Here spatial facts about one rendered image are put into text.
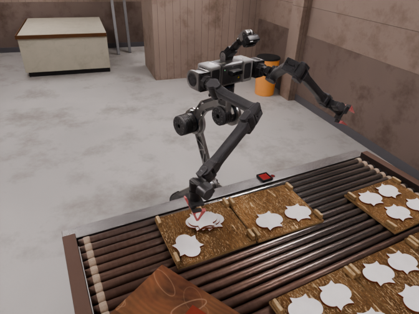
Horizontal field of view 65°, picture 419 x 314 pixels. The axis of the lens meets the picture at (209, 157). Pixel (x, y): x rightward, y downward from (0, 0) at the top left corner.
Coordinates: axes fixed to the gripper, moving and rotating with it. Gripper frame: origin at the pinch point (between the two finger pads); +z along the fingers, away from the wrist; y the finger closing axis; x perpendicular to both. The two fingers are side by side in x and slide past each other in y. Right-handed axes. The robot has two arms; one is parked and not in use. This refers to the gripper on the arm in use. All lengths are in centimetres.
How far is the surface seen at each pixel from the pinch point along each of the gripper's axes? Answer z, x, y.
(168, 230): 9.5, 12.7, 2.3
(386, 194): 6, -117, -13
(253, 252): 11.4, -22.3, -23.3
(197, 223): 5.2, -0.9, -2.4
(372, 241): 10, -83, -38
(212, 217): 5.1, -9.7, -0.6
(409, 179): 5, -143, -6
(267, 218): 7.6, -38.5, -8.0
